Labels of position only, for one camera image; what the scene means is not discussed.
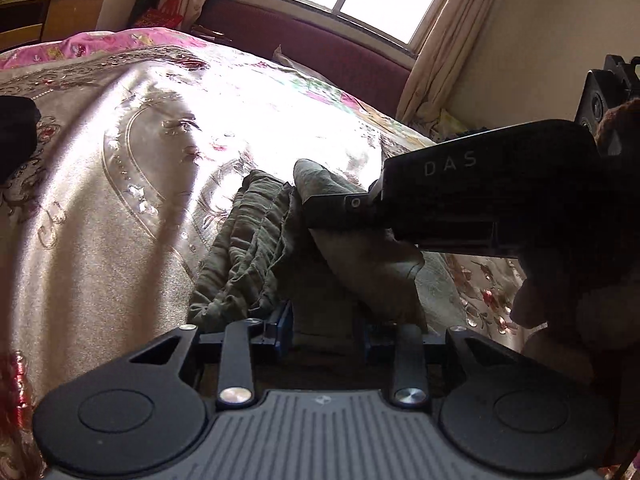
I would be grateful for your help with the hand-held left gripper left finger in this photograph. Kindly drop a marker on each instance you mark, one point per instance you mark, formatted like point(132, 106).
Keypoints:
point(282, 327)

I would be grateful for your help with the wooden desk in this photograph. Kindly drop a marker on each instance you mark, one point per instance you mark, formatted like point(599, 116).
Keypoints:
point(55, 15)

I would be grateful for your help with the floral satin bedspread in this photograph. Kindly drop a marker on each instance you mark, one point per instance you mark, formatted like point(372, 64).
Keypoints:
point(100, 185)

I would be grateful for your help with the person's right hand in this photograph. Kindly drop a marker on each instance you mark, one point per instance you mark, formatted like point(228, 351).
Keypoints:
point(540, 305)

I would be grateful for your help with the purple padded window bench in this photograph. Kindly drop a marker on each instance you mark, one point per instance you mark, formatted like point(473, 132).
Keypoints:
point(320, 45)

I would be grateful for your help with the dark cloth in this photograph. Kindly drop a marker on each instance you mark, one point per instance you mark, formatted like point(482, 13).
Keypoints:
point(15, 135)

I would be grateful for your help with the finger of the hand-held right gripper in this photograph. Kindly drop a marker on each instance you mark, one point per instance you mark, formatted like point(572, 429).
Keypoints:
point(340, 210)

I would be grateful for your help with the red bag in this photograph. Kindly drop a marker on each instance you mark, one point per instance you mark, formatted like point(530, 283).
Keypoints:
point(160, 12)

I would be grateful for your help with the green pants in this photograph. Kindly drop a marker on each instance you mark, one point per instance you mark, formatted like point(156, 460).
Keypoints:
point(280, 260)

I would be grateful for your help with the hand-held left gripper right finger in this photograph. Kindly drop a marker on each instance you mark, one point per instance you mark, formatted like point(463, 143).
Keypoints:
point(369, 344)

